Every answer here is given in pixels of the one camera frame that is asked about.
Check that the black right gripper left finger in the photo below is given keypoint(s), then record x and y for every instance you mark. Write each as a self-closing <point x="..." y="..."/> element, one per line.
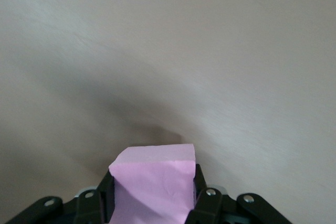
<point x="102" y="200"/>

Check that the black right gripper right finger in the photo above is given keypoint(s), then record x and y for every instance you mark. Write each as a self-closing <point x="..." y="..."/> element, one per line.
<point x="207" y="203"/>

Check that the pink foam block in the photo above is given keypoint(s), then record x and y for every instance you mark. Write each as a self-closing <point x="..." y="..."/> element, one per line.
<point x="155" y="187"/>

